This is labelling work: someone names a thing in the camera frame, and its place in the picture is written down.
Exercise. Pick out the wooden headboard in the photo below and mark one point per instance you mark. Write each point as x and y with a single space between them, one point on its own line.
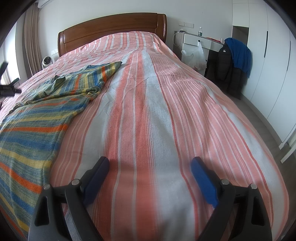
88 31

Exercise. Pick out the small bottle on desk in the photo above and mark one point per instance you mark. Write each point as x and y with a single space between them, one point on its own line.
200 33

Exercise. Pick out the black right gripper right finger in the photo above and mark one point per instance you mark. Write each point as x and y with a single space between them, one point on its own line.
251 221

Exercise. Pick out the white wardrobe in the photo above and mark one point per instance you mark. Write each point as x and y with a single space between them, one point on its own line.
270 89

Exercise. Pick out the striped knitted sweater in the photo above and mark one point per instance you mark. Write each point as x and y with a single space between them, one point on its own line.
32 133

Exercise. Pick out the white plastic bag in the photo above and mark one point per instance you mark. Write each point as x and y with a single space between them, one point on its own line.
195 59

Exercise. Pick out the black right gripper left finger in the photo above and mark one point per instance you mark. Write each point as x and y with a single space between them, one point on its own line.
48 221

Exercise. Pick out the pink striped bed cover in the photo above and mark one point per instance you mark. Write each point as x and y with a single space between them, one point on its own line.
154 115

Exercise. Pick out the blue garment on chair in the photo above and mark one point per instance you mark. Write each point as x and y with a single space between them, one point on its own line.
241 55

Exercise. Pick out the small white fan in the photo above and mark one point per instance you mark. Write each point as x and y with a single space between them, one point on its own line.
47 61

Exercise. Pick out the black jacket on chair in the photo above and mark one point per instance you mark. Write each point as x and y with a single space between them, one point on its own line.
221 71

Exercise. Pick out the beige curtain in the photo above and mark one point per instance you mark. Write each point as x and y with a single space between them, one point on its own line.
33 57

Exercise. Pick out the white bedside desk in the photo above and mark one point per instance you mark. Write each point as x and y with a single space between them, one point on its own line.
185 45

